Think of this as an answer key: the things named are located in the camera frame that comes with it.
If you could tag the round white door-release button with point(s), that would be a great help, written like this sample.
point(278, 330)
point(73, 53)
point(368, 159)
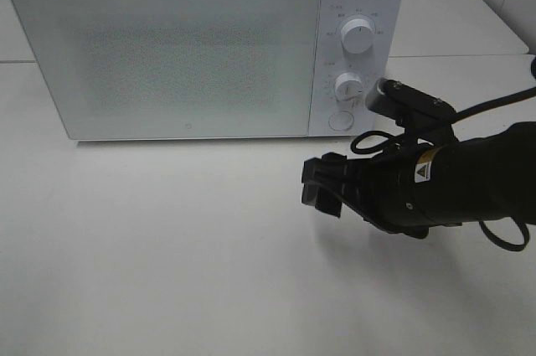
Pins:
point(341, 121)

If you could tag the upper white power knob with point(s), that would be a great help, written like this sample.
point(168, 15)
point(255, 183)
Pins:
point(357, 34)

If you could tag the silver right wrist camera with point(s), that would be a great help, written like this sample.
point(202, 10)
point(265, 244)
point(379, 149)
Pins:
point(407, 106)

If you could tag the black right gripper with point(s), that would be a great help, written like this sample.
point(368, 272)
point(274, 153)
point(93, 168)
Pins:
point(385, 189)

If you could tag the white timer knob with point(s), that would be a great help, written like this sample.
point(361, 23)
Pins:
point(348, 87)

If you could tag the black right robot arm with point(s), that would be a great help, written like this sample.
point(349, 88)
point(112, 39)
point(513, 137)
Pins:
point(479, 180)

